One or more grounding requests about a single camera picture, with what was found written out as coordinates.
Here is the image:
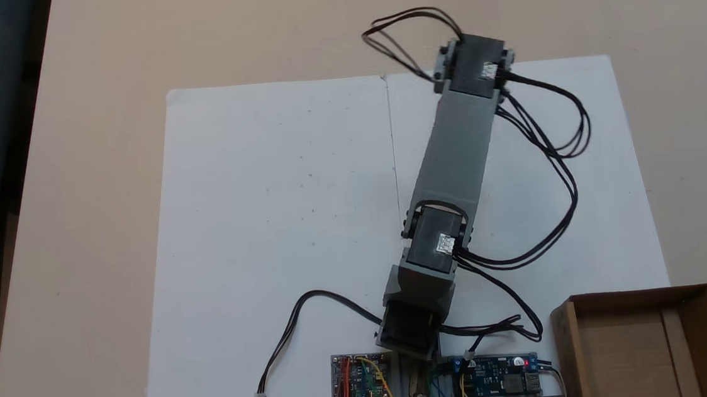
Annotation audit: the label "yellow wire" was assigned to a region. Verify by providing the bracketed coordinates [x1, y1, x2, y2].
[356, 353, 409, 397]

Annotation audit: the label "black servo cable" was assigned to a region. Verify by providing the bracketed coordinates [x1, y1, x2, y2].
[360, 4, 469, 88]
[433, 257, 545, 357]
[442, 65, 602, 275]

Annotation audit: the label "blue power converter board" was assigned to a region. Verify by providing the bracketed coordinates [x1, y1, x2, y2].
[447, 348, 543, 397]

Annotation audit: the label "brown cardboard box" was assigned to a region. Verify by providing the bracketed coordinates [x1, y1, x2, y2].
[548, 283, 707, 397]

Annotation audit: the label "black power cable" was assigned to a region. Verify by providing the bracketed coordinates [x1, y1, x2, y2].
[241, 284, 390, 397]

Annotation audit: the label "white paper sheet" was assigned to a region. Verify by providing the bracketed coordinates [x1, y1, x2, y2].
[384, 51, 680, 397]
[121, 72, 415, 397]

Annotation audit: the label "grey motor controller board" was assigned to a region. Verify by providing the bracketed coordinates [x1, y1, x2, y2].
[329, 349, 396, 397]

